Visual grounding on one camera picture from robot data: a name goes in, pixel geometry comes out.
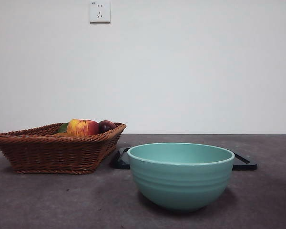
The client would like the brown wicker basket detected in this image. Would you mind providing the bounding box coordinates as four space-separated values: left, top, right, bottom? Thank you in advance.
0 122 127 174

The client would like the black rectangular tray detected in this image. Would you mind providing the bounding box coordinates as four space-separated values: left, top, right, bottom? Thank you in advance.
109 147 258 171

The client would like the teal ribbed bowl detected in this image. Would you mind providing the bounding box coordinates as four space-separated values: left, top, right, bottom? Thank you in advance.
127 142 235 213

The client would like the white wall socket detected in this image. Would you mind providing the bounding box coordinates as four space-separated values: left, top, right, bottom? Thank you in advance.
89 0 111 24

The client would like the dark red plum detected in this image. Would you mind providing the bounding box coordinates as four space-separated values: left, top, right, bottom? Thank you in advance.
98 120 117 134

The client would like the red yellow apple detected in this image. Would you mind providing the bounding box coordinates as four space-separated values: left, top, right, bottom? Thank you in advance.
66 118 100 137

